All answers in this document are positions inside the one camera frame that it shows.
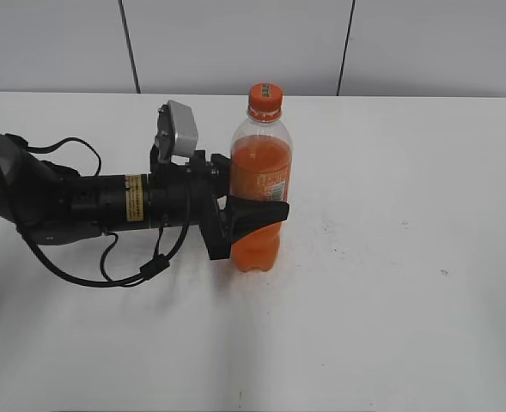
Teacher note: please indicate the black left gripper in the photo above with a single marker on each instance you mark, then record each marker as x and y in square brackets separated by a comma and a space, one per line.
[187, 195]

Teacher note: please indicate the orange drink plastic bottle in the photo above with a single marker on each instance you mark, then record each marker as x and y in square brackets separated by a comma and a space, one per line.
[261, 154]

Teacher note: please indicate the orange bottle cap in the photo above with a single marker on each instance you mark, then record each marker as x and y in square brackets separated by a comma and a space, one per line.
[265, 102]

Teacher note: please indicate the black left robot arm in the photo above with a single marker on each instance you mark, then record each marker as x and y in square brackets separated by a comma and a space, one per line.
[58, 206]

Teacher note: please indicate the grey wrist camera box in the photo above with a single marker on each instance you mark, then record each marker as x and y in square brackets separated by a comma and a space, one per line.
[177, 132]

